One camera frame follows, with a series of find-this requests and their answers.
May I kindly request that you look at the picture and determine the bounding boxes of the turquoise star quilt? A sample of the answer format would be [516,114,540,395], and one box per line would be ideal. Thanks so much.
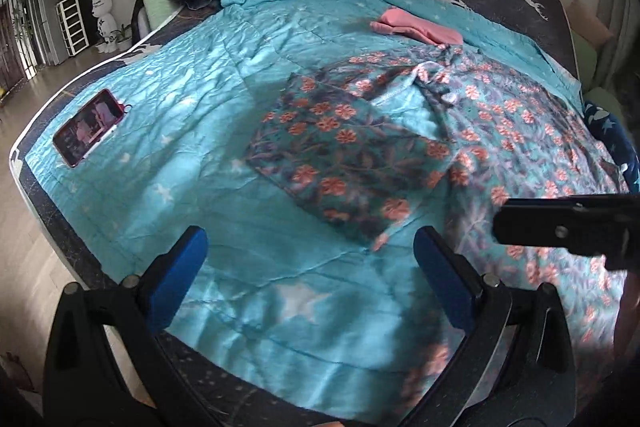
[24,0,601,425]

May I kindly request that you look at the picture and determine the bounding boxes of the pink beige cushion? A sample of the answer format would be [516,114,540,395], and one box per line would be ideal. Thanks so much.
[566,0,614,51]

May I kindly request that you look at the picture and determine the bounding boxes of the dark deer-print mattress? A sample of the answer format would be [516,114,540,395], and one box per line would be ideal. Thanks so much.
[10,0,578,426]

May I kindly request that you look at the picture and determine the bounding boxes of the teal floral garment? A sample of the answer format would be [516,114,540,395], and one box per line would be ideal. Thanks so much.
[246,46,627,412]

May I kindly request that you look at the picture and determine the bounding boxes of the navy star blanket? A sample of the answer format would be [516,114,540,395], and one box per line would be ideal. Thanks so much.
[584,101,639,194]

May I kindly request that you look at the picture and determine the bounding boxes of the pink folded cloth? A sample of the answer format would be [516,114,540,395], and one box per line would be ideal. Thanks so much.
[369,8,463,46]

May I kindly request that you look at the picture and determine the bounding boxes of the grey refrigerator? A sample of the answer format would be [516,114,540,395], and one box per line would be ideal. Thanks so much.
[32,0,68,66]

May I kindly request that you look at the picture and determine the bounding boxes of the pale green cushion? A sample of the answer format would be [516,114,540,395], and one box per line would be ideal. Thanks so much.
[572,31,624,120]

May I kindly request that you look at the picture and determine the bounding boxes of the green striped pillow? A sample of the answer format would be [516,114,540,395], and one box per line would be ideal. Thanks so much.
[142,0,180,30]

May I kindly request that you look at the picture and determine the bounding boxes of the smartphone in pink case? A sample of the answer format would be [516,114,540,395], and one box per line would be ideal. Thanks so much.
[52,89,128,168]

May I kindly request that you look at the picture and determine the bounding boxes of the white frog figurine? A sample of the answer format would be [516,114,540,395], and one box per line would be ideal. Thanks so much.
[91,0,118,53]

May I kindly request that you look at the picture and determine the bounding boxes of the white shelf rack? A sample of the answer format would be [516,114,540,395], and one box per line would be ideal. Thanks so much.
[55,0,89,56]

